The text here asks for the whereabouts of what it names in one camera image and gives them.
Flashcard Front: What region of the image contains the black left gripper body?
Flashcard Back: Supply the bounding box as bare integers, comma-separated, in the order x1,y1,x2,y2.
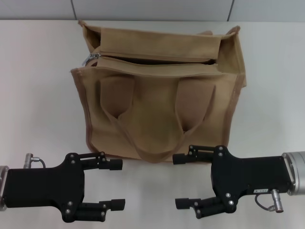
4,152,86,224

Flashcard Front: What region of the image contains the right gripper cable with connector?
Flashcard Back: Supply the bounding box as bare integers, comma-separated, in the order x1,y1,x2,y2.
254,189,285,213

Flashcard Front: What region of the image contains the gripper cable with connector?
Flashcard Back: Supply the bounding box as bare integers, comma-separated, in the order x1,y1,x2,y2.
254,189,285,213
23,153,46,169

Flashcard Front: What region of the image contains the left gripper cable with connector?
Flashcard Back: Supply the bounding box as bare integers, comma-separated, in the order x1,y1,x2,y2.
23,153,46,169

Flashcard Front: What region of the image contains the silver metal zipper pull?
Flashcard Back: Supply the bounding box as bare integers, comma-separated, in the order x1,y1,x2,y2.
82,52,102,67

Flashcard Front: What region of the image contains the khaki canvas food bag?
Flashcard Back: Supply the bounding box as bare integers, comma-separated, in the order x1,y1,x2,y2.
71,20,248,164

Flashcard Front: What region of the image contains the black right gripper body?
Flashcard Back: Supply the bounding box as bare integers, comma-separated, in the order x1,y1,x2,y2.
211,145,293,214

